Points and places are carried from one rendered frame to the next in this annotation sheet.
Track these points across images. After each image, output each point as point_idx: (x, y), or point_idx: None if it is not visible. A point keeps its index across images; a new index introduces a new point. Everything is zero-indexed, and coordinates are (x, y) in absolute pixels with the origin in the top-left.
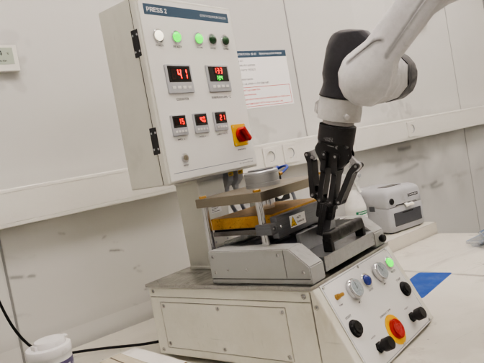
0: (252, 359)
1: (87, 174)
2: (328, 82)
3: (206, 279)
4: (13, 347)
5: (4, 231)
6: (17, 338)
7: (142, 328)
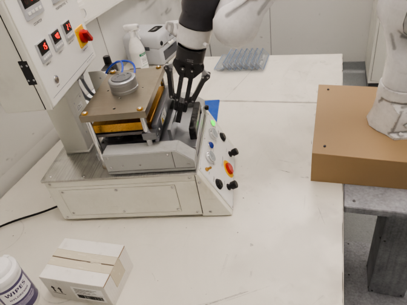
0: (148, 213)
1: None
2: (191, 16)
3: (97, 169)
4: None
5: None
6: None
7: (20, 192)
